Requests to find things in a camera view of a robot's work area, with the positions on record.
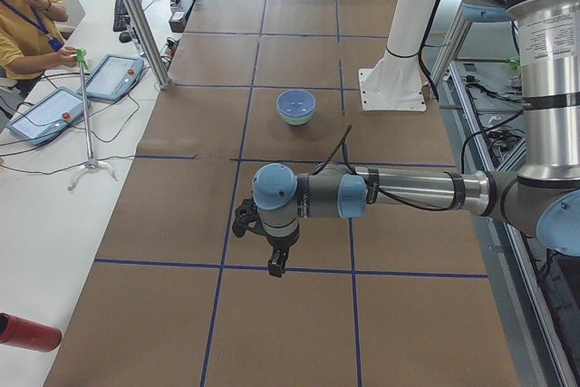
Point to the blue ceramic bowl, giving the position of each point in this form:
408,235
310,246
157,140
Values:
296,103

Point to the red cylinder bottle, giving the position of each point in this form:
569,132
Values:
26,334

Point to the teach pendant tablet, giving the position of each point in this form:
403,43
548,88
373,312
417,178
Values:
113,77
47,119

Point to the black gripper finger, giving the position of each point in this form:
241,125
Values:
276,263

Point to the aluminium frame post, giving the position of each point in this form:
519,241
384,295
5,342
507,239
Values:
147,41

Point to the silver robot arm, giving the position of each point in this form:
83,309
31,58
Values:
541,199

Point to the chrome stand with green clip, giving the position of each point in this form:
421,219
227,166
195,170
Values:
92,164

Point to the seated person in yellow shirt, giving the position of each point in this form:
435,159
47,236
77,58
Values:
30,40

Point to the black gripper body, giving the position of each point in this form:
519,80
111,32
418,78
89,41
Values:
281,243

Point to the near teach pendant tablet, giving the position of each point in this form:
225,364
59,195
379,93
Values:
47,119

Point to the black keyboard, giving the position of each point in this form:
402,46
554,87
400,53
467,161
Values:
121,16

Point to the brown paper table cover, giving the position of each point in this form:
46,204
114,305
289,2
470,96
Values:
399,297

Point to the black computer mouse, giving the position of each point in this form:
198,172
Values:
125,37

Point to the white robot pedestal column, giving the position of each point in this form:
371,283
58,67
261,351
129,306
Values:
395,83

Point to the far teach pendant tablet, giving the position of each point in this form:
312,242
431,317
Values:
113,77

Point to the green ceramic bowl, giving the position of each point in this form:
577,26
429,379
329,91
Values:
296,120

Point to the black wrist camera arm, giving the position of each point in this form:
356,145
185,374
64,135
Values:
246,219

